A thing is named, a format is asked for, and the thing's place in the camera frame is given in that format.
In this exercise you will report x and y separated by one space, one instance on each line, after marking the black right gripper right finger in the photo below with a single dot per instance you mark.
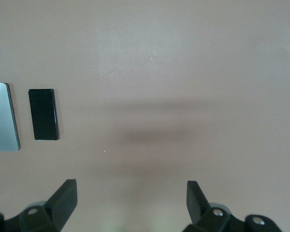
198 207

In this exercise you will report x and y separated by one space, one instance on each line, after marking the black smartphone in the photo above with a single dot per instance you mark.
43 114

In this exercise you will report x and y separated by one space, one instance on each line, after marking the silver laptop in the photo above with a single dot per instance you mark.
1 118

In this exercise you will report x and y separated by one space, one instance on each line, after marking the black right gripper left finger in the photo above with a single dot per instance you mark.
58 207

